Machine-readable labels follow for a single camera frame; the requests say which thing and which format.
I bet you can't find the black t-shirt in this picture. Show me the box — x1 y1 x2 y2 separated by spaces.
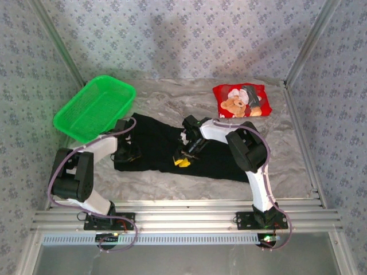
113 112 251 184

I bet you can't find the green plastic basket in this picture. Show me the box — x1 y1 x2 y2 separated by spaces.
53 74 136 143

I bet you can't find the small circuit board with LED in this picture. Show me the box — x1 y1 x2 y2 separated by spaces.
257 233 281 249
95 232 120 249

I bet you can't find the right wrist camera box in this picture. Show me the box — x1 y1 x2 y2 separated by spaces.
179 130 192 146

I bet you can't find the narrow aluminium extrusion rail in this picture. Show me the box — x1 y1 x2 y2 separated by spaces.
45 199 328 211

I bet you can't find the wide aluminium extrusion rail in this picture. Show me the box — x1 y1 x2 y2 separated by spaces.
30 210 344 233

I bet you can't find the aluminium table side rail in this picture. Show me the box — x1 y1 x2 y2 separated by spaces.
283 81 328 209
45 82 88 210

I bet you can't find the grey slotted cable duct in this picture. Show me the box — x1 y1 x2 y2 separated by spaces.
41 232 278 246

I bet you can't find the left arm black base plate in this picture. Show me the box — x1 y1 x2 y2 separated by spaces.
83 212 136 231

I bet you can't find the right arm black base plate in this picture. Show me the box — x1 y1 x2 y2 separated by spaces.
235 211 289 231

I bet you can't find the aluminium corner post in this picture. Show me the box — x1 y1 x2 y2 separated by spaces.
284 0 342 87
28 0 87 87

